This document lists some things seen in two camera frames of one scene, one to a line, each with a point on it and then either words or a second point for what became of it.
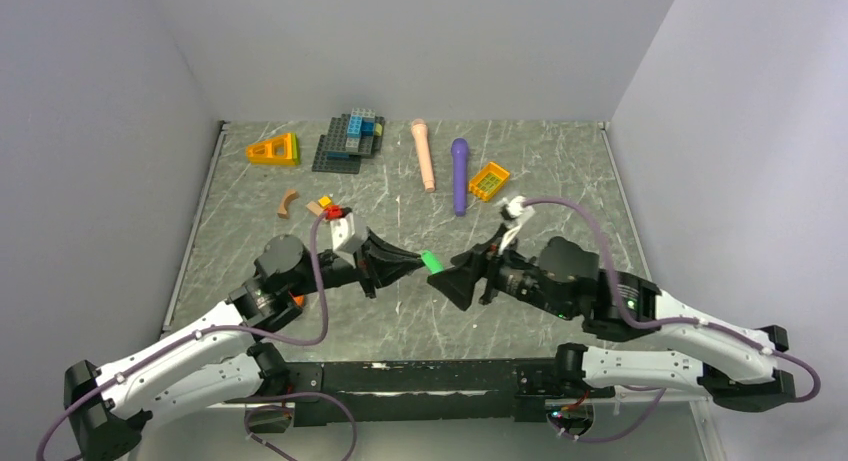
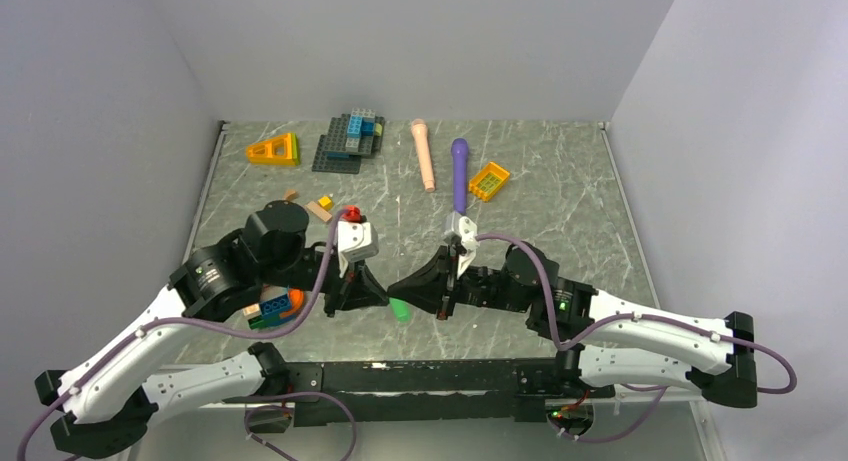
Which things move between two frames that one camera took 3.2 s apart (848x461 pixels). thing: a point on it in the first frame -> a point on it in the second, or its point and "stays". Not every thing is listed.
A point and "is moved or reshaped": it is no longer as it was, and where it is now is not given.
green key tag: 432,264 is moved or reshaped
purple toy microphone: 460,152 stays
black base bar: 447,389 stays
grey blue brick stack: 350,137 stays
